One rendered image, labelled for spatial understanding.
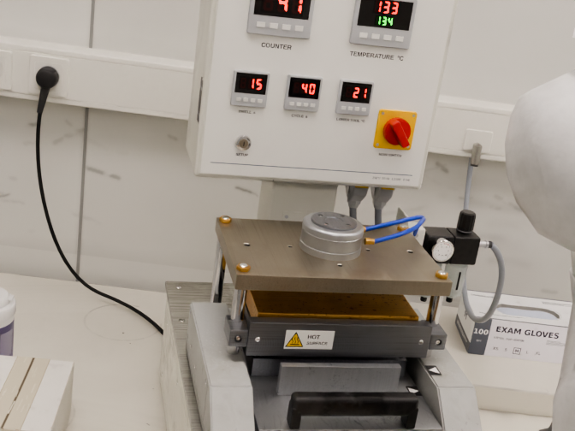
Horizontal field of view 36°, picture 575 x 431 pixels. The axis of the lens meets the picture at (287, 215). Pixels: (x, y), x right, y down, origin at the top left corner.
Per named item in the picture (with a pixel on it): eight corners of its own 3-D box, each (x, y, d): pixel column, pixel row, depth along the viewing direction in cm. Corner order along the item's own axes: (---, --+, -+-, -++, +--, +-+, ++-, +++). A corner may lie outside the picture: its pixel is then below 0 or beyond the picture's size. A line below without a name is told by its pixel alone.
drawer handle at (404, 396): (286, 419, 102) (290, 389, 101) (409, 419, 105) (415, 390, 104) (289, 429, 100) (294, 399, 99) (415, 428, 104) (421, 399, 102)
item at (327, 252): (204, 259, 128) (213, 174, 124) (406, 267, 136) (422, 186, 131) (228, 343, 106) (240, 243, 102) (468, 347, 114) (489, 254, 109)
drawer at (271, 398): (219, 331, 127) (225, 281, 125) (366, 333, 133) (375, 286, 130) (254, 458, 101) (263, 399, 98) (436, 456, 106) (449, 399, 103)
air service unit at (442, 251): (384, 293, 137) (401, 203, 132) (472, 296, 140) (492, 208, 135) (395, 309, 132) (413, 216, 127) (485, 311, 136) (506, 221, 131)
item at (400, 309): (233, 280, 123) (240, 216, 120) (384, 286, 128) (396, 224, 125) (254, 343, 108) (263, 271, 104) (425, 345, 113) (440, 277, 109)
